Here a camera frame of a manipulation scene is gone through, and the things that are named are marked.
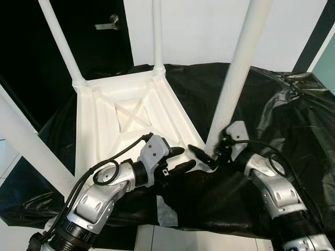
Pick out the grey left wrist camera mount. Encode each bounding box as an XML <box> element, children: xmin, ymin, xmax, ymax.
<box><xmin>139</xmin><ymin>135</ymin><xmax>171</xmax><ymax>186</ymax></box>

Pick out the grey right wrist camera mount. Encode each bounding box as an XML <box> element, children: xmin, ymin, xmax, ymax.
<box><xmin>225</xmin><ymin>121</ymin><xmax>249</xmax><ymax>157</ymax></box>

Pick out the silver door handle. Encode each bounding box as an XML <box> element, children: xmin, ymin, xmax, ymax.
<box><xmin>94</xmin><ymin>15</ymin><xmax>120</xmax><ymax>30</ymax></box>

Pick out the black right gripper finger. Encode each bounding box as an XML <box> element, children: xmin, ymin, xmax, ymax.
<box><xmin>188</xmin><ymin>145</ymin><xmax>216</xmax><ymax>169</ymax></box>

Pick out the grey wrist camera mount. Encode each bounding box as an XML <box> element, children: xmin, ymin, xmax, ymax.
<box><xmin>139</xmin><ymin>135</ymin><xmax>171</xmax><ymax>186</ymax></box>
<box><xmin>225</xmin><ymin>121</ymin><xmax>249</xmax><ymax>157</ymax></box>

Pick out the teal glass panel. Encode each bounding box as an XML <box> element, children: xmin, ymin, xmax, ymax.
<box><xmin>314</xmin><ymin>42</ymin><xmax>335</xmax><ymax>95</ymax></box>

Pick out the black plastic cover sheet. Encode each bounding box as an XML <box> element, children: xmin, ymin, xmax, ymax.
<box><xmin>0</xmin><ymin>63</ymin><xmax>335</xmax><ymax>236</ymax></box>

